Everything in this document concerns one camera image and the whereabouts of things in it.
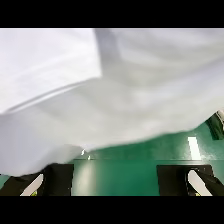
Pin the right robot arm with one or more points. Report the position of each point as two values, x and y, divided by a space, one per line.
173 180

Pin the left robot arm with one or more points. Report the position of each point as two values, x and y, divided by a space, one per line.
56 180

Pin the white garment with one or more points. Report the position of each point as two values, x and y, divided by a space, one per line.
110 100

